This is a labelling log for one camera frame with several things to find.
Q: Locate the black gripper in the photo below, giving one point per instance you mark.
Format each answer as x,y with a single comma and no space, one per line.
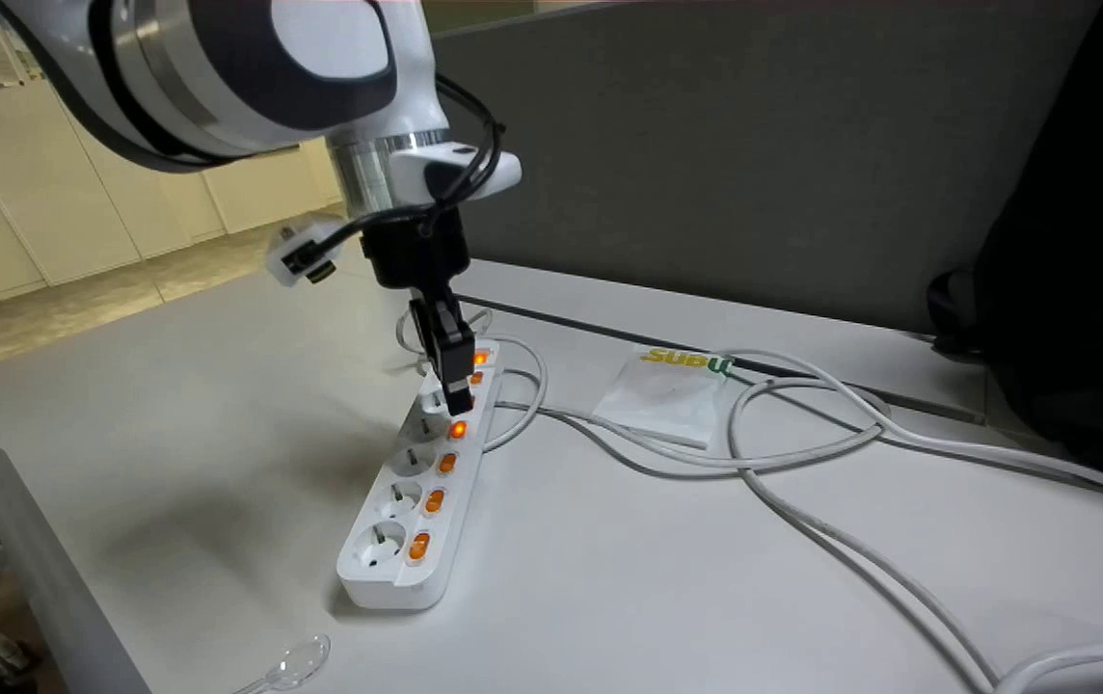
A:
427,253

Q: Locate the white multi-socket power strip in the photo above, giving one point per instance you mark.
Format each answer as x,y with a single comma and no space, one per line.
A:
405,532

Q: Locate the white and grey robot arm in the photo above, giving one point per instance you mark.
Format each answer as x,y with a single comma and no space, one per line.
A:
206,83

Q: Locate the clear plastic piece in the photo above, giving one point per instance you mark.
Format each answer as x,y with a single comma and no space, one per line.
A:
291,668

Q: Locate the grey desk divider panel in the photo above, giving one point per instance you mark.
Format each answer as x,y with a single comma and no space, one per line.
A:
822,155

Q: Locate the black office chair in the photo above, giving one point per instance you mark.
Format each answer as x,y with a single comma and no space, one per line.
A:
1032,300

